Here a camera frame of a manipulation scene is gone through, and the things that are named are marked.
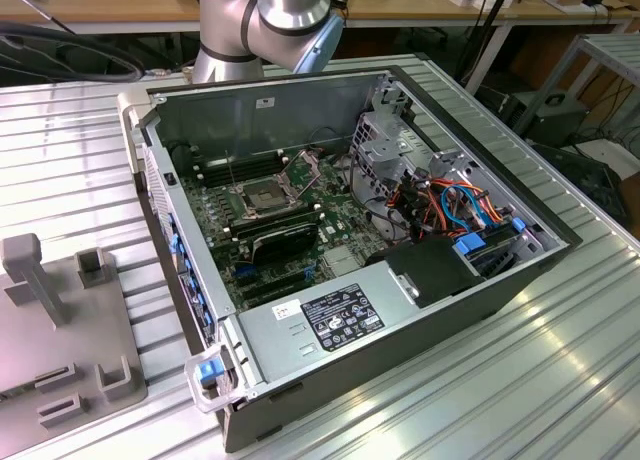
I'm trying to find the silver chipset heatsink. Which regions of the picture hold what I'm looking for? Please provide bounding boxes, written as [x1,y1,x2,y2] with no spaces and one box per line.
[322,245,364,277]

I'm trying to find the black RAM slot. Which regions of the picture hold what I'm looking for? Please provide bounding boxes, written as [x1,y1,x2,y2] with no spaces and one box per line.
[227,203,317,230]
[234,214,325,242]
[201,165,289,188]
[192,148,279,170]
[230,208,324,236]
[194,153,282,176]
[198,159,285,182]

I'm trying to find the brown cardboard piece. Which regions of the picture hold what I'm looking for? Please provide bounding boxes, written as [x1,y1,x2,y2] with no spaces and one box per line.
[538,0,632,15]

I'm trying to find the wooden desk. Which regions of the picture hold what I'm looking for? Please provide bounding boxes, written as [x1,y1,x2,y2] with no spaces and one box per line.
[344,0,640,96]
[0,0,201,35]

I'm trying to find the black plastic shroud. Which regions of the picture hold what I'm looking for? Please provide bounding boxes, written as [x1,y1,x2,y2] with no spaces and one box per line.
[364,238,487,310]

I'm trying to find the grey parts rack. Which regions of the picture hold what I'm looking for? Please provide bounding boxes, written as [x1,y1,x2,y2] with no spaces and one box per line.
[0,232,149,431]

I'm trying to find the open black PC case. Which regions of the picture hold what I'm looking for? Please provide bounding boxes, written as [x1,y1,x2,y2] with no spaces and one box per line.
[117,64,584,454]

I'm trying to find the perforated silver drive cage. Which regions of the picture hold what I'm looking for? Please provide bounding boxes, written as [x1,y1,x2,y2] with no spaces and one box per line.
[349,110,411,202]

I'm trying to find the dark flat panel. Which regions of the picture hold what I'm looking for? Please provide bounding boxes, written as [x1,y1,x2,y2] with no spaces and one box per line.
[532,143,631,222]

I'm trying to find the aluminium frame table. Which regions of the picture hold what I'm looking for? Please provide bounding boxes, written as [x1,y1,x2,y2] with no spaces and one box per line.
[514,32,640,136]

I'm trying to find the silver disk bay bracket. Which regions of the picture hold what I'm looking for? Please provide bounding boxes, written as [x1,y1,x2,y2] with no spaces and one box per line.
[428,149,477,182]

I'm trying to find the orange wire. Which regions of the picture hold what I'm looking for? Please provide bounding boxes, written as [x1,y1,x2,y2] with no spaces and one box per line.
[390,187,432,232]
[428,177,504,222]

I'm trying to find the black stand pole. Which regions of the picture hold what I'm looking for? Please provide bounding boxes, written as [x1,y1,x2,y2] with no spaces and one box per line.
[458,0,516,79]

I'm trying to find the silver power supply unit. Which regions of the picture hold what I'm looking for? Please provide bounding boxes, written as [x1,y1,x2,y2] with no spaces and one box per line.
[237,267,419,386]

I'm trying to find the black graphics card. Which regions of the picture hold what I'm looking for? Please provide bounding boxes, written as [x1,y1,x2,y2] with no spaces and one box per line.
[248,218,322,267]

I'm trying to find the silver disk bay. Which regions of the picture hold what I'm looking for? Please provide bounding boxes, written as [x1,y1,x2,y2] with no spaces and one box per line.
[467,219,549,284]

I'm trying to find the blue data wire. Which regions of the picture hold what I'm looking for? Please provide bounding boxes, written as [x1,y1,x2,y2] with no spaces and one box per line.
[438,179,486,234]

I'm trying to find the green motherboard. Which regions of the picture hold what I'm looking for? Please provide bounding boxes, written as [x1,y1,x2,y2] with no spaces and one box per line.
[172,144,396,314]

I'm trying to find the metal socket cover frame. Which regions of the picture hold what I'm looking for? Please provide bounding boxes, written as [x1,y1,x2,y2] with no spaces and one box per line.
[282,149,325,194]

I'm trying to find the black equipment box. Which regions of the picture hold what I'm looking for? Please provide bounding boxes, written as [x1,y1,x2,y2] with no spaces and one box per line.
[504,92,589,146]

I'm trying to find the black cable bundle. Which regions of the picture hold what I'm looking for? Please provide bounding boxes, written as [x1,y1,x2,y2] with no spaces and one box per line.
[0,20,169,85]

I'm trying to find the CPU socket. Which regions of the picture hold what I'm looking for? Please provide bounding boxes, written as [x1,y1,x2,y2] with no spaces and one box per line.
[228,176,304,220]

